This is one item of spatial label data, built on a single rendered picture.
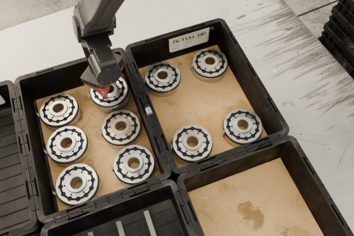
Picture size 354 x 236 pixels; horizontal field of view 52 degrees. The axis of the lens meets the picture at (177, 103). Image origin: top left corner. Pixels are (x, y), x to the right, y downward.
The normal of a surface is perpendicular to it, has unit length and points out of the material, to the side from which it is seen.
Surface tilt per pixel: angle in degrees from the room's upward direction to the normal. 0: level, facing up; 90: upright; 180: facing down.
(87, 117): 0
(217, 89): 0
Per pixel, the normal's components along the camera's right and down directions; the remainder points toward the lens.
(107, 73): 0.44, 0.76
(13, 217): -0.01, -0.51
